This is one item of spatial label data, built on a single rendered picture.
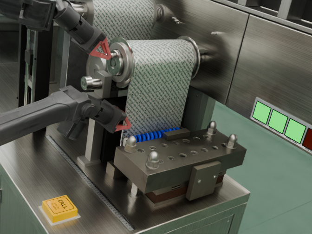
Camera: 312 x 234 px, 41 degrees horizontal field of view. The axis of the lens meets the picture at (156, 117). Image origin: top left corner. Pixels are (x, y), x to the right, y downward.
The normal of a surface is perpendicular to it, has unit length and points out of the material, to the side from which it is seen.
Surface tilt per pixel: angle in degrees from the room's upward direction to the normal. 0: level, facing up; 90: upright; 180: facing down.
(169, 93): 90
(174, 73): 90
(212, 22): 90
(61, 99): 15
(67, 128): 69
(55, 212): 0
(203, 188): 90
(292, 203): 0
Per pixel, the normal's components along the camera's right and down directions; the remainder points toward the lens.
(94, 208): 0.17, -0.90
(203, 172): 0.59, 0.43
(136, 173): -0.79, 0.13
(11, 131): 0.81, 0.51
